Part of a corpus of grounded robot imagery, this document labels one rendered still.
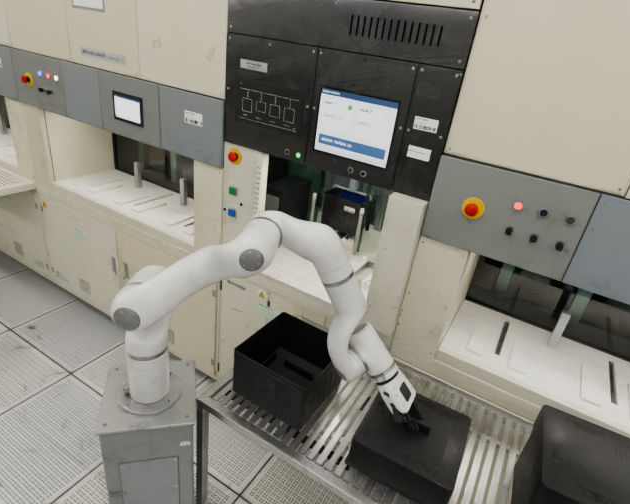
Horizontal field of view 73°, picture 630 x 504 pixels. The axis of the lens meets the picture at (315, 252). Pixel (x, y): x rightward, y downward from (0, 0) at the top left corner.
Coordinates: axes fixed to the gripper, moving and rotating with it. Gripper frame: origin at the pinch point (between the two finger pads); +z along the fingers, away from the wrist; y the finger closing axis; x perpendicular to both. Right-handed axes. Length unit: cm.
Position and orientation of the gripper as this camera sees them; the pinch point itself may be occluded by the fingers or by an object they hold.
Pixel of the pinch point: (413, 419)
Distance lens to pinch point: 136.7
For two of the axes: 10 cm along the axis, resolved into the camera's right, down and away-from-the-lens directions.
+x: -7.1, 4.0, 5.8
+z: 5.3, 8.5, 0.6
